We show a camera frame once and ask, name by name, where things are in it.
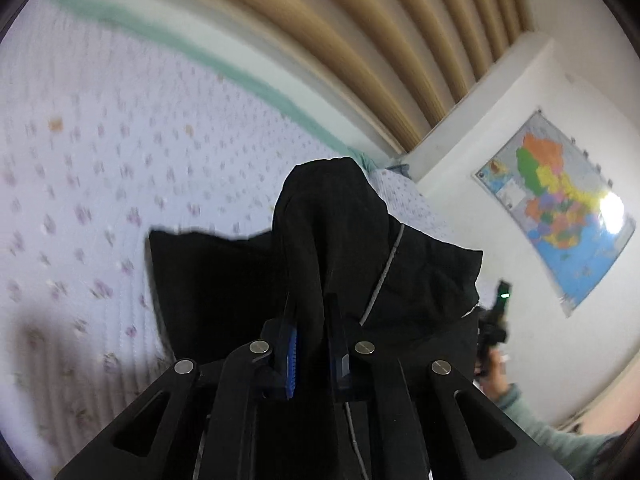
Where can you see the floral white quilt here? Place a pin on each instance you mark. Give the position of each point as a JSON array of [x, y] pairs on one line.
[[100, 185]]

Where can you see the grey cloth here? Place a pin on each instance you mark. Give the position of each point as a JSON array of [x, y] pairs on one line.
[[400, 170]]

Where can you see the colourful wall map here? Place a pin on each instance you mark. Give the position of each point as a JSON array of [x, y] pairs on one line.
[[560, 210]]

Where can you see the person's right hand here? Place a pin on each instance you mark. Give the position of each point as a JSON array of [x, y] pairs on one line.
[[495, 380]]

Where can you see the person's right forearm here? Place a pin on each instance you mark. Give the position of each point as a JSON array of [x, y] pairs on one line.
[[550, 435]]

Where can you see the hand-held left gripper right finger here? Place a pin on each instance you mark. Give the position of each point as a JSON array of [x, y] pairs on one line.
[[342, 355]]

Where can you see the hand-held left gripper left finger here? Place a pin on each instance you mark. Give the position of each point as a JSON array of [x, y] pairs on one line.
[[292, 362]]

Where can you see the green bed sheet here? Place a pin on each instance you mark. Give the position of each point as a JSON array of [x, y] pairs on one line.
[[210, 60]]

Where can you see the black hooded jacket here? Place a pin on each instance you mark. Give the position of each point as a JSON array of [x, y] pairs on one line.
[[340, 240]]

